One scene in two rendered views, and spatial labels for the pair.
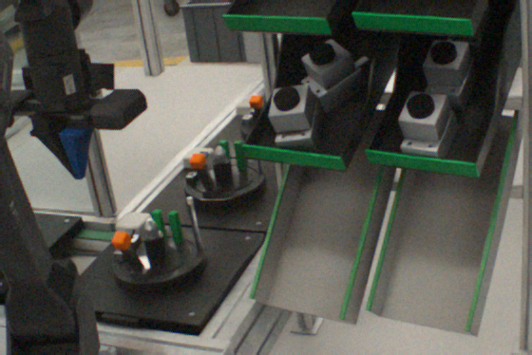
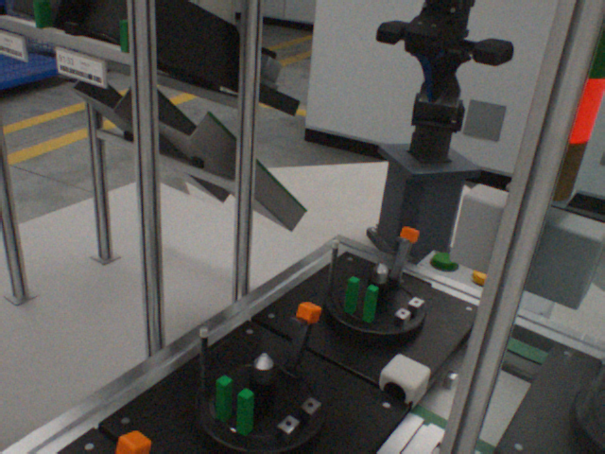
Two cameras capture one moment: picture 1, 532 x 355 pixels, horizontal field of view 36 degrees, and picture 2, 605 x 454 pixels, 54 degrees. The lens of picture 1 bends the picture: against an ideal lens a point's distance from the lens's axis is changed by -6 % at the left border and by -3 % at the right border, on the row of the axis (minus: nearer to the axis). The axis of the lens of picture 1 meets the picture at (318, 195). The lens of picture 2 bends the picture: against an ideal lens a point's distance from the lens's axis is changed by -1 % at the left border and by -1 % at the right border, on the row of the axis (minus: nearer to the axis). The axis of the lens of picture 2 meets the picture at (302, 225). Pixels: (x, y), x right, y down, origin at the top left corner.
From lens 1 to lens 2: 1.78 m
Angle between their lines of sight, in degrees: 124
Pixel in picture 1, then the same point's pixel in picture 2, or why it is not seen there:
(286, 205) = (259, 181)
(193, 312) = (348, 259)
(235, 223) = (275, 343)
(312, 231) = not seen: hidden behind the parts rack
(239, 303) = (305, 272)
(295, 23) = not seen: outside the picture
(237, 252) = (290, 303)
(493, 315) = (95, 285)
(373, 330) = (190, 307)
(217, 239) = not seen: hidden behind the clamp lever
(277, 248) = (274, 202)
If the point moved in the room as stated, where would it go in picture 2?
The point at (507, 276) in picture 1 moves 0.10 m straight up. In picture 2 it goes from (37, 310) to (28, 256)
